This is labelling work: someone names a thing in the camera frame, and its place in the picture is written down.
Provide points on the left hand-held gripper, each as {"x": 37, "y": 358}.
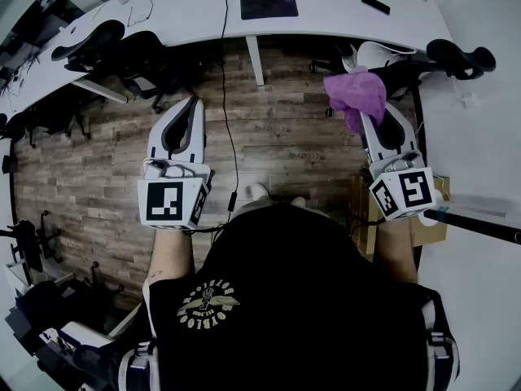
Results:
{"x": 163, "y": 204}

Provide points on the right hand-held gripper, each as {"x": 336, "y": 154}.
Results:
{"x": 413, "y": 190}

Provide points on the purple cloth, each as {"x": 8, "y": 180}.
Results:
{"x": 358, "y": 92}

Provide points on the black mouse pad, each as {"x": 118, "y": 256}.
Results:
{"x": 268, "y": 4}

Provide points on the person's left forearm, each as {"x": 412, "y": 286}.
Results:
{"x": 171, "y": 255}

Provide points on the person's right forearm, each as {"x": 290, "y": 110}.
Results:
{"x": 397, "y": 251}

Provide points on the white office chair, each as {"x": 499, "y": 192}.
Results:
{"x": 378, "y": 53}

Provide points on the brown cardboard box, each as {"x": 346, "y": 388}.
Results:
{"x": 431, "y": 226}

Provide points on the person's light shoe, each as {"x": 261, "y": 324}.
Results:
{"x": 298, "y": 202}
{"x": 258, "y": 191}

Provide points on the white desk leg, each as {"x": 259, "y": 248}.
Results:
{"x": 255, "y": 61}

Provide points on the black office chair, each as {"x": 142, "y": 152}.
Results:
{"x": 460, "y": 57}
{"x": 102, "y": 45}

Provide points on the black tube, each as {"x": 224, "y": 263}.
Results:
{"x": 476, "y": 223}

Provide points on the thin-framed eyeglasses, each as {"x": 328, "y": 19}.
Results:
{"x": 140, "y": 14}

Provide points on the black flat phone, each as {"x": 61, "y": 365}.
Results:
{"x": 375, "y": 4}

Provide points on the black chair base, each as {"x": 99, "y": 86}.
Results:
{"x": 28, "y": 240}

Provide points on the person's black printed t-shirt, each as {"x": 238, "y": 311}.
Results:
{"x": 293, "y": 300}

